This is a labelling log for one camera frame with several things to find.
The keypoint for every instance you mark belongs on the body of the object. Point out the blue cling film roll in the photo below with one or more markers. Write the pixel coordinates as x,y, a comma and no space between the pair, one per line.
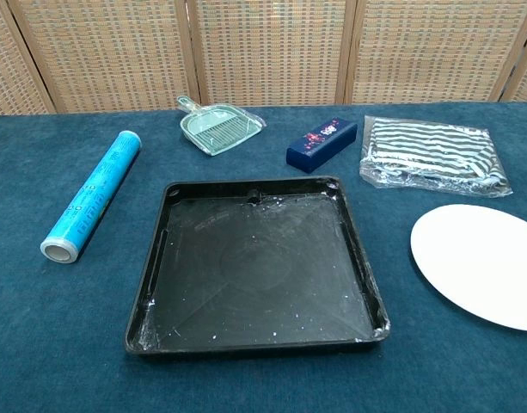
95,193

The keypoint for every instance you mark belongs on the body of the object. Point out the woven rattan folding screen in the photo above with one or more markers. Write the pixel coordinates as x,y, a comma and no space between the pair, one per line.
263,51

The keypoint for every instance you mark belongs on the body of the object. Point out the black square tray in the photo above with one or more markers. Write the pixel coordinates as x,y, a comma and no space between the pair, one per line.
254,266

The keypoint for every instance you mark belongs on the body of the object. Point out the white round plate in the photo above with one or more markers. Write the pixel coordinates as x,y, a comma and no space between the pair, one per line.
482,262

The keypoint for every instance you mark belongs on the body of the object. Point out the striped cloth in plastic bag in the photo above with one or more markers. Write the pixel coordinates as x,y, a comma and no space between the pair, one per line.
430,150

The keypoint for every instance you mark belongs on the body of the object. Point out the blue table cloth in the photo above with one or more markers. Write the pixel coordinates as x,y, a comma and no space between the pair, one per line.
74,335

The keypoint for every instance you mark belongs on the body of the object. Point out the dark blue printed box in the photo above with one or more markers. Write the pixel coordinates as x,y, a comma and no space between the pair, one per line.
321,144

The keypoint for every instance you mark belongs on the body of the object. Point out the green dustpan in plastic bag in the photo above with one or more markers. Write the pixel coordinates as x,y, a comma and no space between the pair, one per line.
220,131

